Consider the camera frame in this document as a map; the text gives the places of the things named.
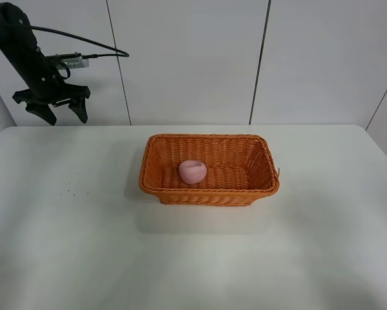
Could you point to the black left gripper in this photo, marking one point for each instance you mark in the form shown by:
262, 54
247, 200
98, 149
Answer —
46, 86

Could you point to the pink peach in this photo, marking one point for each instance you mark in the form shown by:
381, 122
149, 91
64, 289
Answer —
192, 172

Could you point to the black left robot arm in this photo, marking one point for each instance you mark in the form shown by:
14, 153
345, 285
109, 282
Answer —
16, 34

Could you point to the orange wicker basket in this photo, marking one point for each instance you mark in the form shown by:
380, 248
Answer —
240, 169

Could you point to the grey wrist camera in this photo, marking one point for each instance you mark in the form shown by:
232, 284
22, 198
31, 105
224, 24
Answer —
71, 61

